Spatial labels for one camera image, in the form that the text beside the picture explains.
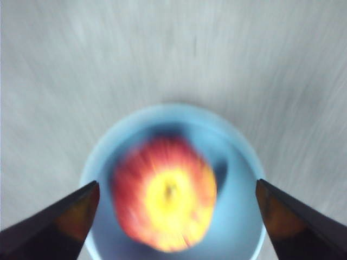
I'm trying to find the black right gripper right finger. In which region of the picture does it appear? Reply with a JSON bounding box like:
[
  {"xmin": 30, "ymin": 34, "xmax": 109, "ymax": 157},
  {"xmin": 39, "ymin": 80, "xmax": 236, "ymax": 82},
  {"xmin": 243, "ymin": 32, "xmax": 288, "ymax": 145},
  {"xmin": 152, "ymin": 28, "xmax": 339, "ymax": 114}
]
[{"xmin": 256, "ymin": 178, "xmax": 347, "ymax": 260}]

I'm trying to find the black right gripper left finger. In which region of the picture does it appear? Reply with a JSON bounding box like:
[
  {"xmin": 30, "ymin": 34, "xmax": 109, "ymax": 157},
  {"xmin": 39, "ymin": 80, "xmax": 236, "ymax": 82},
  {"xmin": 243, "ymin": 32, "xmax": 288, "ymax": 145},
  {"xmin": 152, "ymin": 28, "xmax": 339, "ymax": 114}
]
[{"xmin": 0, "ymin": 180, "xmax": 100, "ymax": 260}]

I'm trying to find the blue bowl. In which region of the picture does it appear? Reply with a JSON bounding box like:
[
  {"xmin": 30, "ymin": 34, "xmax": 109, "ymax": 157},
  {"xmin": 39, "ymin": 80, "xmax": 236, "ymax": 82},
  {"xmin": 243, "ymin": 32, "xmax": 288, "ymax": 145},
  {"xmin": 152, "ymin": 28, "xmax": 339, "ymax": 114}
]
[{"xmin": 80, "ymin": 104, "xmax": 266, "ymax": 260}]

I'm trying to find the red yellow apple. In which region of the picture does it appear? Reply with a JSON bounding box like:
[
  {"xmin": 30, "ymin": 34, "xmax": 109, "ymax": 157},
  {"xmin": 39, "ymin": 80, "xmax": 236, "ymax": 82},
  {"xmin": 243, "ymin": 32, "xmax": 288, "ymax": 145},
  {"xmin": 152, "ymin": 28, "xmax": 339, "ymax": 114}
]
[{"xmin": 111, "ymin": 135, "xmax": 218, "ymax": 253}]

